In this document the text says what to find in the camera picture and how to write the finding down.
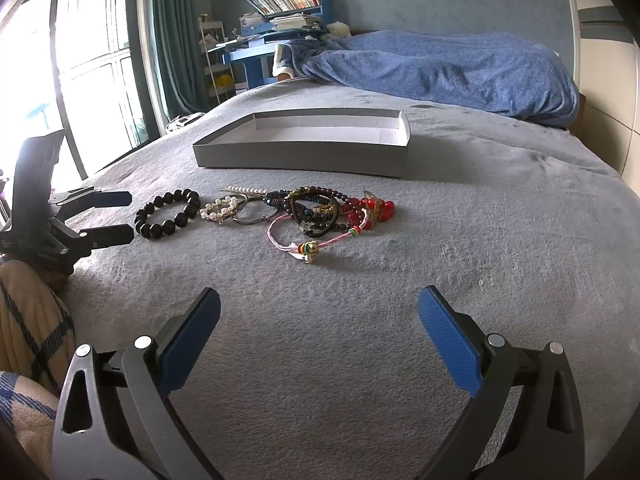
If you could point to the grey shallow cardboard tray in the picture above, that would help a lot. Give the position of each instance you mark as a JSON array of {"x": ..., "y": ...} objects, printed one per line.
[{"x": 347, "y": 140}]

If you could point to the blue blanket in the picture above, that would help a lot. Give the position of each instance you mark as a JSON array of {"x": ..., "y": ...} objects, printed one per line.
[{"x": 497, "y": 72}]

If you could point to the white shelf rack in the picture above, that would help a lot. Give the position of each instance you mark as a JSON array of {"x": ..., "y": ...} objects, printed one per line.
[{"x": 219, "y": 78}]

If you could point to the plaid sleeve forearm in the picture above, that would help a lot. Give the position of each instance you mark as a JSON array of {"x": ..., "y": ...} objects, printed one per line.
[{"x": 37, "y": 344}]

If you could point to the blue desk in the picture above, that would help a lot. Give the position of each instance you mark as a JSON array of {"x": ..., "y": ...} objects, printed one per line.
[{"x": 258, "y": 43}]

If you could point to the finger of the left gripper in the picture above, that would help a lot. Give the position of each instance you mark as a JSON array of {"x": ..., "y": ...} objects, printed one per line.
[
  {"x": 70, "y": 204},
  {"x": 103, "y": 237}
]

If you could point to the teal curtain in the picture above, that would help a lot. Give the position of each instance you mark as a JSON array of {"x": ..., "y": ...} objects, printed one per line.
[{"x": 179, "y": 64}]

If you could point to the window frame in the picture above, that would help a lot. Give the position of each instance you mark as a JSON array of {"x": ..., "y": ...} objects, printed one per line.
[{"x": 75, "y": 66}]

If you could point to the grey bed cover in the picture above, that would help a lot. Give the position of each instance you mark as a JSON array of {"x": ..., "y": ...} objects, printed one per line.
[{"x": 324, "y": 370}]

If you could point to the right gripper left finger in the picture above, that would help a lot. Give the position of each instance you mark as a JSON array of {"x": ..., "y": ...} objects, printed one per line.
[{"x": 115, "y": 419}]

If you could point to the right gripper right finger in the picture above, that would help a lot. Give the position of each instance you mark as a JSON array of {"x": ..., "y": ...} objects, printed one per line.
[{"x": 545, "y": 439}]

